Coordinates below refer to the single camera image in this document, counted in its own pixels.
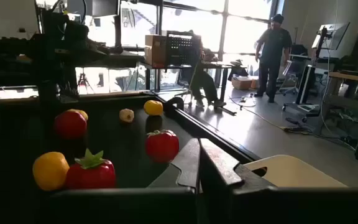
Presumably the black tripod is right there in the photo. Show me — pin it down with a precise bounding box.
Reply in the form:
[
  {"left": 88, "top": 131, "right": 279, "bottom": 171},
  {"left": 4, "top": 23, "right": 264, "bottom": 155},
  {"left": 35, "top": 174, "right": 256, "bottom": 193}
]
[{"left": 76, "top": 72, "right": 94, "bottom": 94}]

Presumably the brown cardboard box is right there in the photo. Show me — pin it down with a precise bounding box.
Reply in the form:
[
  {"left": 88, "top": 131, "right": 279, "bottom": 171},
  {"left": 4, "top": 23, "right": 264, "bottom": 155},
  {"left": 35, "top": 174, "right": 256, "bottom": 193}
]
[{"left": 144, "top": 34, "right": 168, "bottom": 69}]

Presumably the white base monitor stand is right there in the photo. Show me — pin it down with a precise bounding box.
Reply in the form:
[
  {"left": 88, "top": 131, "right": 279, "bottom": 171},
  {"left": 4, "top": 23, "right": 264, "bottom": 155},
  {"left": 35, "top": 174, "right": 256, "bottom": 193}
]
[{"left": 282, "top": 26, "right": 329, "bottom": 113}]

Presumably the standing person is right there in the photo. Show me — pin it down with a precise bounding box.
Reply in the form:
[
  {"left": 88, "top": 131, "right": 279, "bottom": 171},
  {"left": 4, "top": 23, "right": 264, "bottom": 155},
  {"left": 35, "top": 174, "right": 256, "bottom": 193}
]
[{"left": 254, "top": 13, "right": 293, "bottom": 103}]

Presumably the dark work desk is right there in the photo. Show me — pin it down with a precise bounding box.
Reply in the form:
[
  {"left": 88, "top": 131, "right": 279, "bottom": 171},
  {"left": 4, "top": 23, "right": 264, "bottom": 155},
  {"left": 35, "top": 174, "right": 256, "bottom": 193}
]
[{"left": 143, "top": 60, "right": 249, "bottom": 116}]

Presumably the large window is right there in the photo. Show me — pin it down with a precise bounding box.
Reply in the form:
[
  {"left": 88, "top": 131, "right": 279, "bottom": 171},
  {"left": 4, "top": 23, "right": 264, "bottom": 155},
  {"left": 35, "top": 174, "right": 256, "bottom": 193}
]
[{"left": 35, "top": 0, "right": 281, "bottom": 94}]

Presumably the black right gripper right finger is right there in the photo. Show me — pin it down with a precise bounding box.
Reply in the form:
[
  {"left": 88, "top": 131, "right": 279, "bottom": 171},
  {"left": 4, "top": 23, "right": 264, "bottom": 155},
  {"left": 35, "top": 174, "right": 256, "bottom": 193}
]
[{"left": 199, "top": 138, "right": 358, "bottom": 224}]

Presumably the black table edge clamp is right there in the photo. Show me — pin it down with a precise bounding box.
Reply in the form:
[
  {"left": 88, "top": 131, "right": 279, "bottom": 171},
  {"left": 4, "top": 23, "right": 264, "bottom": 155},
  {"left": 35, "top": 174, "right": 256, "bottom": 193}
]
[{"left": 163, "top": 96, "right": 185, "bottom": 113}]

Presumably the wooden workbench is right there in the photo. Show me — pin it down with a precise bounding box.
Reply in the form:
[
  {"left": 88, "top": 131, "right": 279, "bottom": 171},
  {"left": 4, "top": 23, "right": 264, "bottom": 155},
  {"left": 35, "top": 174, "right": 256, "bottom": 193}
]
[{"left": 323, "top": 70, "right": 358, "bottom": 125}]

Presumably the black computer monitor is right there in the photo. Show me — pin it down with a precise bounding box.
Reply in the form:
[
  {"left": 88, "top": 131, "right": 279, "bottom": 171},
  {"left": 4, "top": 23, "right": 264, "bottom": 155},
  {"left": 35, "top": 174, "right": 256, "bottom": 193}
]
[{"left": 67, "top": 0, "right": 122, "bottom": 54}]

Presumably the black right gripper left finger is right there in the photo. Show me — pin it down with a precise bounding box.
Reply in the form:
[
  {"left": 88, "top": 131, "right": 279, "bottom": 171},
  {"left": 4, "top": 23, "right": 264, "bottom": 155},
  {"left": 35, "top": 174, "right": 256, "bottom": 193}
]
[{"left": 39, "top": 138, "right": 201, "bottom": 224}]

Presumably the red toy tomato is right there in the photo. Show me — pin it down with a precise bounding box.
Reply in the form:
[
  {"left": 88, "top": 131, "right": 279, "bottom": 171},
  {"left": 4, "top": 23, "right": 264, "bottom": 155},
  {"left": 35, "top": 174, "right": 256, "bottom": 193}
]
[
  {"left": 144, "top": 129, "right": 180, "bottom": 164},
  {"left": 53, "top": 110, "right": 88, "bottom": 140},
  {"left": 64, "top": 148, "right": 117, "bottom": 190}
]

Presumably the open cardboard box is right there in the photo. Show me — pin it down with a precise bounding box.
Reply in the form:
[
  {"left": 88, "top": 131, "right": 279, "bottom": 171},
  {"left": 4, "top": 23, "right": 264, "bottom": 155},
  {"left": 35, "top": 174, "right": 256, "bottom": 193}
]
[{"left": 231, "top": 75, "right": 259, "bottom": 91}]

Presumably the white garlic bulb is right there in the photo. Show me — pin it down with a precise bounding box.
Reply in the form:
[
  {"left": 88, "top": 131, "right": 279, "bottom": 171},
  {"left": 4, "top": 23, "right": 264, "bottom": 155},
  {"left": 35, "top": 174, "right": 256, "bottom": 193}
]
[{"left": 119, "top": 108, "right": 135, "bottom": 123}]

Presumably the pale floor cable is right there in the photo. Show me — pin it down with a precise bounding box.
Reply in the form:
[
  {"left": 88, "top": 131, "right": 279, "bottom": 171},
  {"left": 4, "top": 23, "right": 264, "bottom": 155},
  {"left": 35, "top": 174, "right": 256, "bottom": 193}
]
[{"left": 228, "top": 95, "right": 357, "bottom": 150}]

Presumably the monitor on stand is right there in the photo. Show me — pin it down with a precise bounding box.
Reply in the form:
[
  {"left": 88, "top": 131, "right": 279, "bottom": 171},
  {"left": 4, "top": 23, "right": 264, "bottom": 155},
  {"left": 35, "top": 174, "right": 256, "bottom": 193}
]
[{"left": 311, "top": 21, "right": 351, "bottom": 51}]

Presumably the seated person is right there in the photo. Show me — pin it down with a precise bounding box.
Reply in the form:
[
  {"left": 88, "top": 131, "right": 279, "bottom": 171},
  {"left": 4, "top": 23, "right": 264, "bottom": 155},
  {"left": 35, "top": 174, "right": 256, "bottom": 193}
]
[{"left": 185, "top": 29, "right": 228, "bottom": 109}]

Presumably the yellow toy lemon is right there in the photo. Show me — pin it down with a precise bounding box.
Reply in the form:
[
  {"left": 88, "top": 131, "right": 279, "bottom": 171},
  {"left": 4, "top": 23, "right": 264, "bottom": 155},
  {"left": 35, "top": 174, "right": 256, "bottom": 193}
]
[
  {"left": 143, "top": 100, "right": 164, "bottom": 117},
  {"left": 67, "top": 108, "right": 90, "bottom": 121},
  {"left": 32, "top": 151, "right": 70, "bottom": 192}
]

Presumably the white plastic bin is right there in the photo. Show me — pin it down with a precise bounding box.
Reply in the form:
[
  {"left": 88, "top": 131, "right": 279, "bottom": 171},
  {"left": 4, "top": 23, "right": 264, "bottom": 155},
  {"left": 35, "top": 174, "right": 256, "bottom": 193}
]
[{"left": 243, "top": 154, "right": 349, "bottom": 188}]

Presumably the black perforated crate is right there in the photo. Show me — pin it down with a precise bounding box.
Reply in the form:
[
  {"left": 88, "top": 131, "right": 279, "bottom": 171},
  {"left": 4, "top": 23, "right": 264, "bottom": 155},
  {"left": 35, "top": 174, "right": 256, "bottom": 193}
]
[{"left": 165, "top": 30, "right": 202, "bottom": 67}]

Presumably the black table mat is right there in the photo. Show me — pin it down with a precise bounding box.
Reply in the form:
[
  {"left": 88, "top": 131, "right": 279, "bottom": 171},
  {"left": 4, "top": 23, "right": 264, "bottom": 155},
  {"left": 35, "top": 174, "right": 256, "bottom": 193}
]
[{"left": 0, "top": 93, "right": 248, "bottom": 190}]

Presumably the grey office desk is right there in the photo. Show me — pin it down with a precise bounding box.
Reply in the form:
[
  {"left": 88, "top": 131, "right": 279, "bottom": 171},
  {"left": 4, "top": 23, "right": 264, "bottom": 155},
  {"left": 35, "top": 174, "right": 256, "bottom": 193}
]
[{"left": 0, "top": 34, "right": 147, "bottom": 78}]

